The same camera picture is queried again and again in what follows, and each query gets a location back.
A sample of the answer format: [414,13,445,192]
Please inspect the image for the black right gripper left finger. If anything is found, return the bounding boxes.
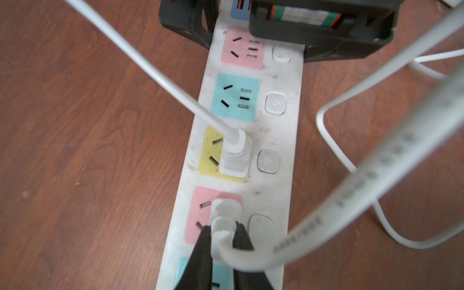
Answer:
[175,226,213,290]

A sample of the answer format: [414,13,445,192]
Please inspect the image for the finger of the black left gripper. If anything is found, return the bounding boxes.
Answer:
[158,0,219,49]

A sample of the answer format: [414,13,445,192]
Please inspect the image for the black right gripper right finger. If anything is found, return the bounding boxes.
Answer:
[231,222,274,290]

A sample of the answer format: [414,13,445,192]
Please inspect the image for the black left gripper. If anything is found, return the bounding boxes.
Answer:
[249,1,402,62]

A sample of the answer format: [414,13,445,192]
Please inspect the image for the white multicolour power strip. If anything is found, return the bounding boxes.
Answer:
[157,1,304,290]

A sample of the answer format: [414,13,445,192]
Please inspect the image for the white fan power cable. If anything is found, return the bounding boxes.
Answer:
[209,12,464,273]

